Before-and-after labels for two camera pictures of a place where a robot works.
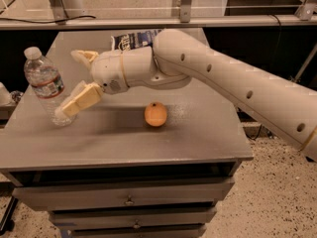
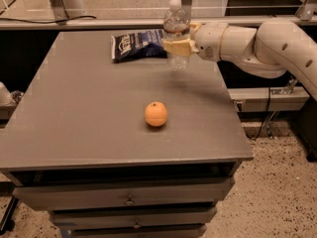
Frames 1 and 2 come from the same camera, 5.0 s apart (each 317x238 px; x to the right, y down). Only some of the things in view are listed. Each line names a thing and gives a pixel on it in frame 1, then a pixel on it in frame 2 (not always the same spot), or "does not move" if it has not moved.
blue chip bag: [144, 39] does not move
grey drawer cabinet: [147, 162] does not move
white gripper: [107, 70] → [208, 42]
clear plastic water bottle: [47, 82] → [176, 27]
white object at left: [6, 98] does not move
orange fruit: [156, 114] does not move
